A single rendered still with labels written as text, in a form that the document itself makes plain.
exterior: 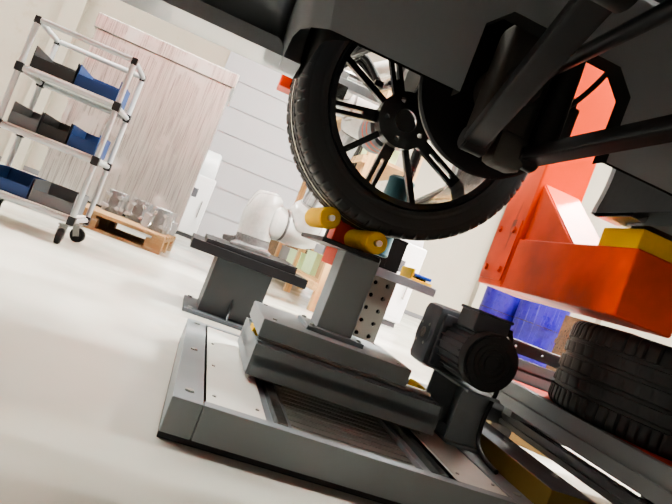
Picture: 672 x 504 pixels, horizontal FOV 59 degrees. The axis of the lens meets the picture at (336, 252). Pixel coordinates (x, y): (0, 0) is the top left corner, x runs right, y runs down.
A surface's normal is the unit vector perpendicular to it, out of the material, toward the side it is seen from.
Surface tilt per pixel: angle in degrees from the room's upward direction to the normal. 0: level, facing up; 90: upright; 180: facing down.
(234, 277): 90
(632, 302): 90
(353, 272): 90
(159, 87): 90
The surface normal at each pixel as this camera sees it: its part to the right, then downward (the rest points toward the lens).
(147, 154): 0.23, 0.07
